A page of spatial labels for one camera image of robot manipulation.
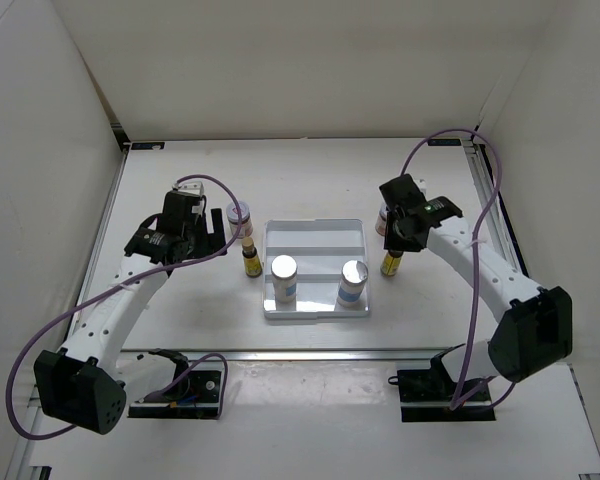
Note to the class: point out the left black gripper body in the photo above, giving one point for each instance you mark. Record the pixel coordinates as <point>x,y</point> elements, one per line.
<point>200,242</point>

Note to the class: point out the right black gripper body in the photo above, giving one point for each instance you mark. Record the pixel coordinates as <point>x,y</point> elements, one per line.
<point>394,238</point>

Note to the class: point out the red-lid spice jar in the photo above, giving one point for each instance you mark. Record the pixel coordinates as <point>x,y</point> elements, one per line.
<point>239,218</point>
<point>381,222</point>

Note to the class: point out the small yellow-label bottle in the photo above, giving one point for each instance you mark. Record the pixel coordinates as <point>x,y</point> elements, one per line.
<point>391,263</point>
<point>252,263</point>

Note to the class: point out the white silver-cap bottle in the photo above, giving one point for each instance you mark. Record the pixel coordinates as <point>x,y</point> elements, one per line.
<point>354,276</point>
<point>284,273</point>

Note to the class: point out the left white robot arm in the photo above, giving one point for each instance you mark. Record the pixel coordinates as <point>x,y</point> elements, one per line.
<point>82,382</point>

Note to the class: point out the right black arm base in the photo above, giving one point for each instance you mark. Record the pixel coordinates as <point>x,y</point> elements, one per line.
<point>425,395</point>

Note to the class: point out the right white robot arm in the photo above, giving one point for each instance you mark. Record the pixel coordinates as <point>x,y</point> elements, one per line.
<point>534,324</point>

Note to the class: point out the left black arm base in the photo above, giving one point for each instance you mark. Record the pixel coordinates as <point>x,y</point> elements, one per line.
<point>198,394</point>

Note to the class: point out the white three-compartment tray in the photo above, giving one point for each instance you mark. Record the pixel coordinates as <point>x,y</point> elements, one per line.
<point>320,249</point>

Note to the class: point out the right blue corner label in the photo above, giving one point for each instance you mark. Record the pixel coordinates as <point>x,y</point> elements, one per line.
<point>444,142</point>

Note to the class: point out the blue corner label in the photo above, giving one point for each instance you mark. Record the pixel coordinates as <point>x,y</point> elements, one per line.
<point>444,142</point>
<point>147,146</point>

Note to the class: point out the left blue corner label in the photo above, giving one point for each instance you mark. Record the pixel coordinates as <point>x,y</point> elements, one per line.
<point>147,146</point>

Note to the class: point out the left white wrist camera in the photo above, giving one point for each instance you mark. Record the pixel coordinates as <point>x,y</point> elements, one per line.
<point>190,187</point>

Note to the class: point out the aluminium front rail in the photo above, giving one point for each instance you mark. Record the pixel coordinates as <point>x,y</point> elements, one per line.
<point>291,355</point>

